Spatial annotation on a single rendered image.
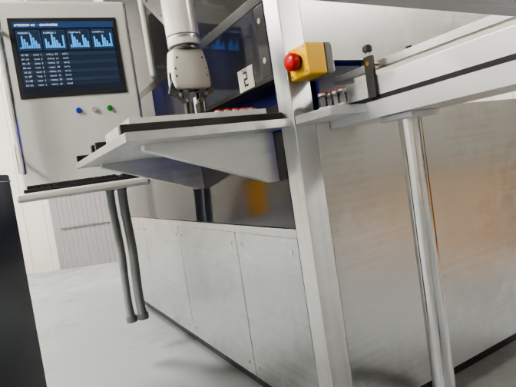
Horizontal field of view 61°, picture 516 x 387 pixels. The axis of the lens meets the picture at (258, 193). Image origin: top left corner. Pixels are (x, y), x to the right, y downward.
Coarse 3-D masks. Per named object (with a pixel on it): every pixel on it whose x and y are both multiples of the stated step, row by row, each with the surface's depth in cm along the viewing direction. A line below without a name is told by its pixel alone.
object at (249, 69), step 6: (252, 66) 117; (240, 72) 123; (246, 72) 120; (252, 72) 117; (240, 78) 123; (252, 78) 118; (240, 84) 124; (252, 84) 118; (240, 90) 124; (246, 90) 121
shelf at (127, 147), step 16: (176, 128) 92; (192, 128) 93; (208, 128) 95; (224, 128) 97; (240, 128) 99; (256, 128) 101; (272, 128) 105; (112, 144) 97; (128, 144) 92; (80, 160) 138; (96, 160) 123; (112, 160) 133
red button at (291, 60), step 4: (288, 56) 97; (292, 56) 96; (296, 56) 97; (284, 60) 99; (288, 60) 97; (292, 60) 96; (296, 60) 96; (284, 64) 99; (288, 64) 97; (292, 64) 97; (296, 64) 97; (288, 68) 98; (292, 68) 97; (296, 68) 98
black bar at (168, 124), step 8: (280, 112) 108; (184, 120) 96; (192, 120) 96; (200, 120) 97; (208, 120) 98; (216, 120) 99; (224, 120) 100; (232, 120) 101; (240, 120) 103; (248, 120) 104; (256, 120) 105; (264, 120) 106; (120, 128) 89; (128, 128) 89; (136, 128) 90; (144, 128) 91; (152, 128) 92; (160, 128) 93; (168, 128) 94
